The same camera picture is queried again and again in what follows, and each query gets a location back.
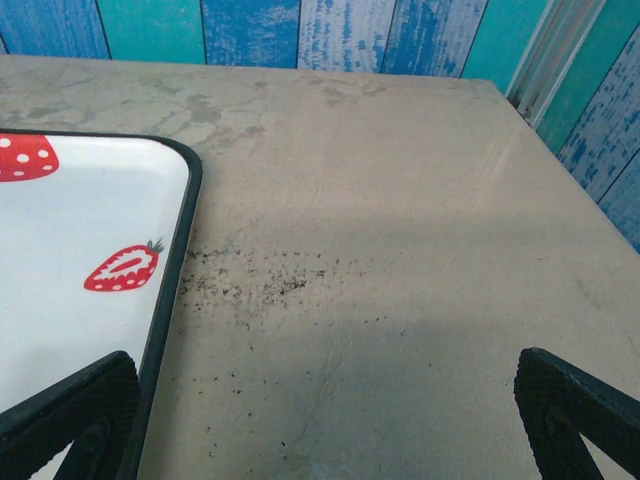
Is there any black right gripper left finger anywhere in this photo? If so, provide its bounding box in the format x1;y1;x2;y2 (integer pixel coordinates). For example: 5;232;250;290
0;349;142;480

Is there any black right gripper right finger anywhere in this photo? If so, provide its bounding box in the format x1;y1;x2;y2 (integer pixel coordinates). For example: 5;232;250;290
513;346;640;480

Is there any white strawberry print tray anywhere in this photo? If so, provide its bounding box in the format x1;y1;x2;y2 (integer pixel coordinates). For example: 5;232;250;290
0;130;204;480

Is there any aluminium right frame post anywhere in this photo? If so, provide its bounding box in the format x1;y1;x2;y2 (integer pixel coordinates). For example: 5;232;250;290
504;0;609;129

